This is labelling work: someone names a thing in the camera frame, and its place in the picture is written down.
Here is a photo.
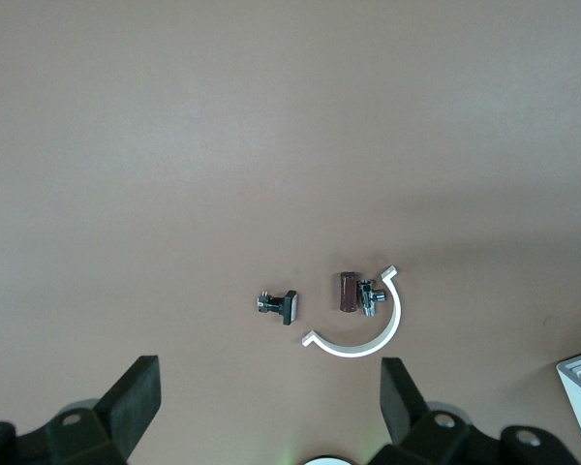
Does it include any white curved plastic clip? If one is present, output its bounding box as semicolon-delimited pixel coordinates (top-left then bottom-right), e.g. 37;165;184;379
301;264;403;358

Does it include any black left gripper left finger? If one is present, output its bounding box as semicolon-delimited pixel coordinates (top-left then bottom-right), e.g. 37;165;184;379
0;355;163;465

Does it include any brown table cover sheet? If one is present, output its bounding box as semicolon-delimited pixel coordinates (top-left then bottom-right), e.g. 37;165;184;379
0;0;581;465

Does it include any small black clip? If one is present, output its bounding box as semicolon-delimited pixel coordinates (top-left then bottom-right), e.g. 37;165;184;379
255;289;301;326

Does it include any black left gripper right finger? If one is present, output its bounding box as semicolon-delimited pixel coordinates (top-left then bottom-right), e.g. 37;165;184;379
370;356;581;465

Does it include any dark brown hex cylinder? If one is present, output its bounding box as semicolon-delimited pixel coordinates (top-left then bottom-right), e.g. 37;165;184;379
337;271;359;314

